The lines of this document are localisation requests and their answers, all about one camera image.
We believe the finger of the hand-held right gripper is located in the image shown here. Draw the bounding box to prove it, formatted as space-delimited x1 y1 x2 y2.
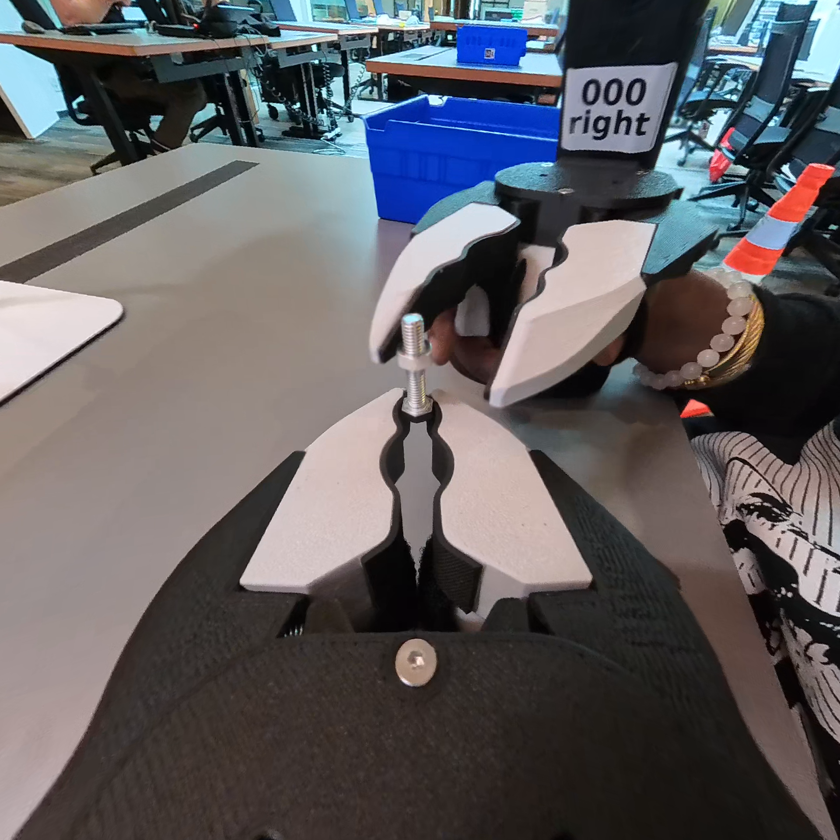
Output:
369 202 524 366
486 220 660 410

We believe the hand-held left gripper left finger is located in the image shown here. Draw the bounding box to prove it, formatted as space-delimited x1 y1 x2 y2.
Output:
240 387 408 614

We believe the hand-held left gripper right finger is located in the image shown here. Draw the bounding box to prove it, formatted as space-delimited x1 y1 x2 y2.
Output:
427 392 593 621

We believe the thin steel bolt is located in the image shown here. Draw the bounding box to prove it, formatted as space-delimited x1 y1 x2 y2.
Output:
395 314 439 417

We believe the person's right forearm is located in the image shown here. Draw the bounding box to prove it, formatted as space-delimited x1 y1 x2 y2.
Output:
669 292 840 455

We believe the person's right hand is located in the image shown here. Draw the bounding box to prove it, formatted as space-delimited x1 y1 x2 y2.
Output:
427 269 734 389

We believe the blue plastic bin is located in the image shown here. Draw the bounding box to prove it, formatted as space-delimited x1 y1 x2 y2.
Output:
363 95 563 225

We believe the small blue desk bin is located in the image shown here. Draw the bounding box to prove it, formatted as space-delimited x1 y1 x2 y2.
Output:
456 25 530 68

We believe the orange white striped object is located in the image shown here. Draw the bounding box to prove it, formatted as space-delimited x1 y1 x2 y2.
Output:
722 163 837 287

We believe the group of office chairs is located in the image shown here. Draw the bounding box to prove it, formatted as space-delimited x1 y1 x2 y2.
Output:
669 0 840 265

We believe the person's printed black shirt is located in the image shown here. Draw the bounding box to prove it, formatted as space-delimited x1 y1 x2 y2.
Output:
689 420 840 769

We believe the white display stand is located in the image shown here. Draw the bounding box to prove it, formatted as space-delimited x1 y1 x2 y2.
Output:
0 280 124 406

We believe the wooden desk with black legs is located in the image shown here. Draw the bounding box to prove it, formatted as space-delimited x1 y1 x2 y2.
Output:
0 23 343 173

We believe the white bead bracelet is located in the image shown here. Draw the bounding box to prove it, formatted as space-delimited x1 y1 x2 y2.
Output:
633 266 757 392

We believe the gold bracelet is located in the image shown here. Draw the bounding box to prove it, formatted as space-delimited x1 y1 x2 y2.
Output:
682 292 768 391

